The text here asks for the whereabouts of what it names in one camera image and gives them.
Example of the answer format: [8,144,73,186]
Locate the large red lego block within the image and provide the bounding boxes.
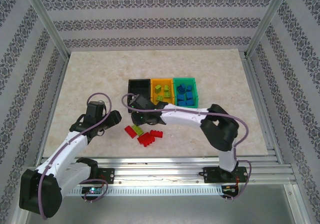
[136,132,157,148]

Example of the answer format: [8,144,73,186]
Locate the yellow plastic container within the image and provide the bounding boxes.
[149,78,176,108]

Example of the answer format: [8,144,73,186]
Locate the black plastic container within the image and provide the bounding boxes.
[127,78,153,114]

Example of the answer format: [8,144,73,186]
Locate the green plastic container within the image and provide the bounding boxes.
[172,77,201,109]

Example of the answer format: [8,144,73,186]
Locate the small controller board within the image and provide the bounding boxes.
[82,187,103,195]
[222,185,238,194]

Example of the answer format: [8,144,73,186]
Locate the grey sheet metal shelf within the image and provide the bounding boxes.
[24,184,296,224]

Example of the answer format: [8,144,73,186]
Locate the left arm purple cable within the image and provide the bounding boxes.
[38,92,113,220]

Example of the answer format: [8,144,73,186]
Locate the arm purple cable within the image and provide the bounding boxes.
[121,93,252,202]
[38,92,113,220]

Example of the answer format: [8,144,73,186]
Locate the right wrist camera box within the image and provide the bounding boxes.
[130,94,153,111]

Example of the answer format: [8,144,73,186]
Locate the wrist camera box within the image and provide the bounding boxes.
[130,94,153,111]
[86,100,106,119]

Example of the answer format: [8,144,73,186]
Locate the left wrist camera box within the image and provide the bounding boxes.
[86,100,106,119]

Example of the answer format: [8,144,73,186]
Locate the aluminium side frame rail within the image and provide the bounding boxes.
[243,51,300,185]
[11,56,70,224]

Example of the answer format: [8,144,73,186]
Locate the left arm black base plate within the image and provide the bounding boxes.
[69,168,116,185]

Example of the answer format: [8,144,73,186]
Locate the aluminium mounting rail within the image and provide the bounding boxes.
[24,156,293,185]

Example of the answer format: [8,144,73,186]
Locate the white slotted cable duct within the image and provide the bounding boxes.
[56,186,223,197]

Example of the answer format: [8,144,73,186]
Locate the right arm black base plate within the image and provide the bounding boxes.
[202,166,250,184]

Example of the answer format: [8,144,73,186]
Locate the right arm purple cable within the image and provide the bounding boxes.
[121,93,252,202]

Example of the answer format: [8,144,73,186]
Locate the aluminium frame post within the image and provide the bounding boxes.
[244,0,292,59]
[23,0,70,60]

